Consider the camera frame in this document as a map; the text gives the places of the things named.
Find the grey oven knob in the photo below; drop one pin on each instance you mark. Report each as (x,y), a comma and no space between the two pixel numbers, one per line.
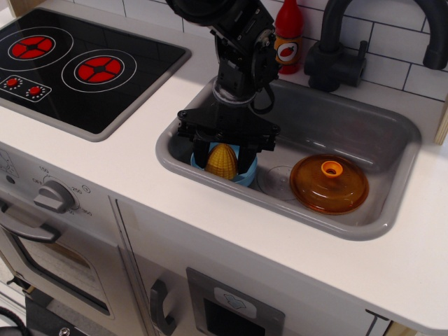
(55,197)

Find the oven door with window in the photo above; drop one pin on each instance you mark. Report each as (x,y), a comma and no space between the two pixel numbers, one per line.
(80,270)

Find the grey dishwasher panel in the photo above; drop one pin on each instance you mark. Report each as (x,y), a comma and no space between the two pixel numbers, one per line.
(222,310)

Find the clear sink drain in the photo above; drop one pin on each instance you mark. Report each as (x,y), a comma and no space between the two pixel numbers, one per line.
(275,182)

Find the light blue bowl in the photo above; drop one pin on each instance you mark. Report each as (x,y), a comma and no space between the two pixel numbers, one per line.
(244,179)

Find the black toy stovetop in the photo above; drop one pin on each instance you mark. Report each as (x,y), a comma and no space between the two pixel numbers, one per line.
(78,76)

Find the yellow toy corn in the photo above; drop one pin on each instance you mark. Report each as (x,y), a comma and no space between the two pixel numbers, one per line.
(222,162)

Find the orange transparent pot lid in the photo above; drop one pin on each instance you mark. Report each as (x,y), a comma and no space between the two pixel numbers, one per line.
(329,184)

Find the grey plastic sink basin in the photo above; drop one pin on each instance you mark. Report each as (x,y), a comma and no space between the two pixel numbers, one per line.
(384,144)

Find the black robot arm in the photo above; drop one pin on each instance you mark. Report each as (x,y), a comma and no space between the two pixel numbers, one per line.
(244,39)

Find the black toy faucet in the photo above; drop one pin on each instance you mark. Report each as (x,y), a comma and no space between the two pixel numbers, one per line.
(329,65)

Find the red ketchup bottle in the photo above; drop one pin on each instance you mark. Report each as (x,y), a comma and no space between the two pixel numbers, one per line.
(289,26)

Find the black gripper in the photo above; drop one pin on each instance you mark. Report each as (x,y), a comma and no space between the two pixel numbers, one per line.
(219,123)

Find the grey oven door handle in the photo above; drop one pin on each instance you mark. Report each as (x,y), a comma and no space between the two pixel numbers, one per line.
(44,233)

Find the grey cabinet door handle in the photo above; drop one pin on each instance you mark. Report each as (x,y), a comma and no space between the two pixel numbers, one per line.
(163,323)

